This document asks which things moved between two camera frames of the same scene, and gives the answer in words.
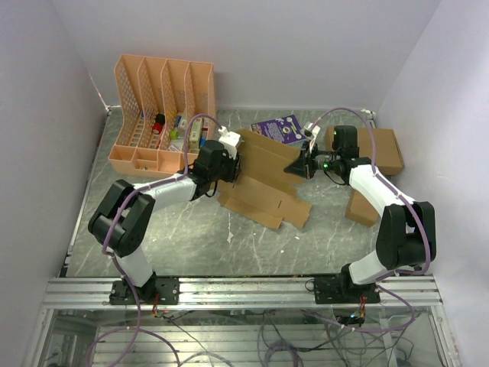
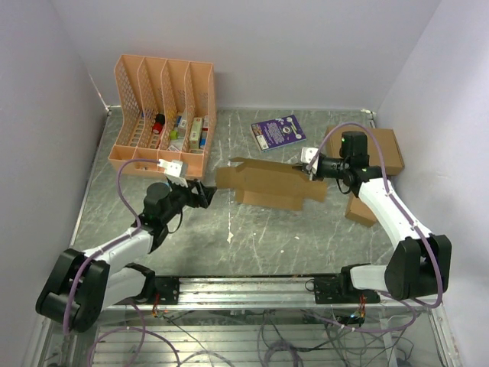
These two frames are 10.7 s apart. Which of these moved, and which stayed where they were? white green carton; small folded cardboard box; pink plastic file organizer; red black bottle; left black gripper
Moved: left black gripper
Stayed: red black bottle; small folded cardboard box; pink plastic file organizer; white green carton
